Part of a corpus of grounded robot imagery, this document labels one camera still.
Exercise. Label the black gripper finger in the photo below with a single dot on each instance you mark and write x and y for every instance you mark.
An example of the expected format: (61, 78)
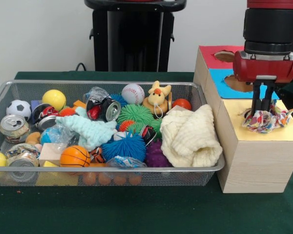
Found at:
(255, 97)
(267, 97)

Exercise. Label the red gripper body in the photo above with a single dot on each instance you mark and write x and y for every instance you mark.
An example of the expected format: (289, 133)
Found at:
(263, 69)

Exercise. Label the polka dot cloth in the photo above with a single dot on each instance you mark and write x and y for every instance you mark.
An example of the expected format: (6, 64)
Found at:
(268, 120)

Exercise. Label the cream muslin cloth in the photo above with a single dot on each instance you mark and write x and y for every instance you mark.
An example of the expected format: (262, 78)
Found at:
(190, 136)

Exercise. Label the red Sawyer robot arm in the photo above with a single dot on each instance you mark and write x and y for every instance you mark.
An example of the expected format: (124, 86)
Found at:
(268, 26)

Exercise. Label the wooden box with three holes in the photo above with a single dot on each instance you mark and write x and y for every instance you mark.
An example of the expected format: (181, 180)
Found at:
(254, 165)

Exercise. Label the silver mesh bin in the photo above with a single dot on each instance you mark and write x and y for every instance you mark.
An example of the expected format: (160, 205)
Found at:
(112, 169)

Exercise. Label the red orange ball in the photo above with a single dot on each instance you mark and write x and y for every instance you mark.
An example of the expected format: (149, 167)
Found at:
(183, 104)

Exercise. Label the yellow plush chick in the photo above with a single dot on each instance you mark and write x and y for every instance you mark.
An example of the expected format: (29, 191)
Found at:
(157, 97)

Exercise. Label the green spiky puffer ball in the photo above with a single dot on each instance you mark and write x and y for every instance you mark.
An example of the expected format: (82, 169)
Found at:
(135, 114)

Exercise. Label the white toy baseball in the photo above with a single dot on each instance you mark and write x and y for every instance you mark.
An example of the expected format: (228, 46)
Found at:
(133, 93)

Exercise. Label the blue spiky puffer ball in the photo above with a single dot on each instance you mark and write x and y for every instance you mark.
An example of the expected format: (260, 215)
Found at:
(124, 148)

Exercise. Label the dark green table cloth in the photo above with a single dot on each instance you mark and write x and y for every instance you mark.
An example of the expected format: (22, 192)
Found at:
(136, 212)

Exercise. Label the light blue muslin cloth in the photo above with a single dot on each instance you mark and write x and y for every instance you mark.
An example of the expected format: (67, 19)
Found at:
(92, 131)

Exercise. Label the orange toy basketball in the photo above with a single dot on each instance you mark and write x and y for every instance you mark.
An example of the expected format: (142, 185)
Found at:
(75, 157)

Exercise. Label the yellow ball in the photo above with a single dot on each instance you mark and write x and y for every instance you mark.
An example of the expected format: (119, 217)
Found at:
(54, 100)

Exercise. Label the black white soccer ball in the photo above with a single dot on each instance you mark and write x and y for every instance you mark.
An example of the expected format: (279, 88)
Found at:
(19, 109)

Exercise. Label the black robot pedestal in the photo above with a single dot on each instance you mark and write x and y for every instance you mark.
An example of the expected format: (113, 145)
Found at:
(136, 36)

